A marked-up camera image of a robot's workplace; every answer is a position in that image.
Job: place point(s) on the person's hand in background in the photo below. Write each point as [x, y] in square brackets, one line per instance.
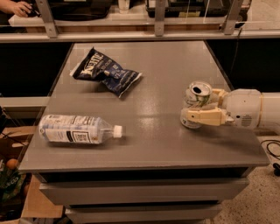
[21, 9]

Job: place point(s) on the metal shelf rail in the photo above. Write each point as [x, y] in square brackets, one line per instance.
[136, 26]

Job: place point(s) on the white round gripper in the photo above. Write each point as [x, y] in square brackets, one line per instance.
[242, 107]

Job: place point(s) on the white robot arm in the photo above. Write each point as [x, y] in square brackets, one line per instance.
[270, 110]

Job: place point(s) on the green package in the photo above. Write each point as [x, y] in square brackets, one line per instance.
[11, 185]

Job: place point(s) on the clear plastic water bottle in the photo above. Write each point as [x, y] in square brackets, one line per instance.
[77, 129]

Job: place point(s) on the cardboard box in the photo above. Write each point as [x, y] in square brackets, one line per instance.
[37, 208]

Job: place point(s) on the green white 7up can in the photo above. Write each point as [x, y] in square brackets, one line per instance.
[196, 95]

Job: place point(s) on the grey drawer cabinet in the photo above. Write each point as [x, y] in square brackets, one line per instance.
[147, 200]

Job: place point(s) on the blue kettle chips bag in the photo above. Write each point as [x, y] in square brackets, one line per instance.
[97, 66]

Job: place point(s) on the orange fruit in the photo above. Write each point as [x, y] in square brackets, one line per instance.
[12, 163]

